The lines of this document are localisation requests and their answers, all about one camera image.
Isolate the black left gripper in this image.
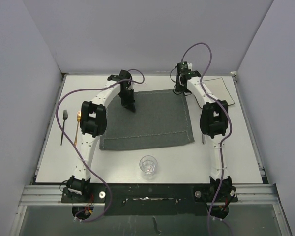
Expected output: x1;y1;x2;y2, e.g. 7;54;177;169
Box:
118;88;135;112

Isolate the grey cloth placemat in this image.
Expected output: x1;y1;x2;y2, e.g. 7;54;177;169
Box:
99;89;194;151

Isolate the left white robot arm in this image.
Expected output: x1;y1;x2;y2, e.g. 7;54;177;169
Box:
67;77;136;202

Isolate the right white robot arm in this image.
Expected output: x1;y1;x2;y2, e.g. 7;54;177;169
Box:
174;70;232;201

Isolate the white rectangular plate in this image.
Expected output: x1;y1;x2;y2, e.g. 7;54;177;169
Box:
203;77;235;106

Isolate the gold metal fork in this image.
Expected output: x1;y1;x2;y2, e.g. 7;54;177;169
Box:
74;111;81;146

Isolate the silver table knife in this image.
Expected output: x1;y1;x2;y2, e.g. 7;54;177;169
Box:
202;134;206;145

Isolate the black plastic fork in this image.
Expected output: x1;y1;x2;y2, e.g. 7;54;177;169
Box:
60;110;68;145

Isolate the clear plastic cup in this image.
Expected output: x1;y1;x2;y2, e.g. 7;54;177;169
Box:
139;155;158;181

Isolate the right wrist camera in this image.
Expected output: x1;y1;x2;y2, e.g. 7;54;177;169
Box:
176;61;193;75

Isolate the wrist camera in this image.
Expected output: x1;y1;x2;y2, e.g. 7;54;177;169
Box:
107;69;132;82
176;61;193;75

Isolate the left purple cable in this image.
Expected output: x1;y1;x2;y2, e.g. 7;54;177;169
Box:
55;69;145;224

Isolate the purple cable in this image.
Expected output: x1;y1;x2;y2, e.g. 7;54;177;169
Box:
180;43;235;236
55;69;145;224

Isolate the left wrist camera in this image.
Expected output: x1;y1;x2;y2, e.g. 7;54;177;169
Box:
107;69;132;82

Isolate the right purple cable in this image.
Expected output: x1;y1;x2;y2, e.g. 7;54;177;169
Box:
180;43;235;236

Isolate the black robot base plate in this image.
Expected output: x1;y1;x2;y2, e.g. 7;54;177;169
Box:
61;183;238;220

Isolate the aluminium frame rail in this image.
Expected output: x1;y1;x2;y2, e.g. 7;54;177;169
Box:
19;184;279;206

